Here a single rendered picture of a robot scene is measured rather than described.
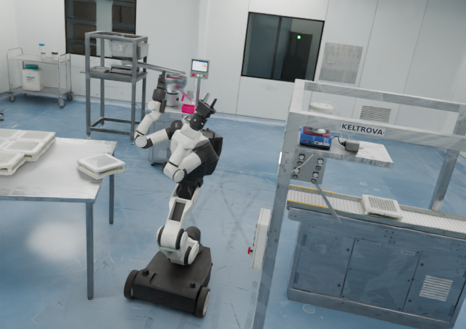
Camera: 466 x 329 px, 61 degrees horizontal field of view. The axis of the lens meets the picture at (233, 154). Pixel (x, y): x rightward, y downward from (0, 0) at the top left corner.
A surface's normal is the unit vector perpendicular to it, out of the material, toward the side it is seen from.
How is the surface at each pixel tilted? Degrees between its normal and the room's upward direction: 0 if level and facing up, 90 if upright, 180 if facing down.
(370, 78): 90
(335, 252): 90
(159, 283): 0
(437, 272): 90
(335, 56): 90
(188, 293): 46
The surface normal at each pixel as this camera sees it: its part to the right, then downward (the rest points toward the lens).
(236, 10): -0.05, 0.34
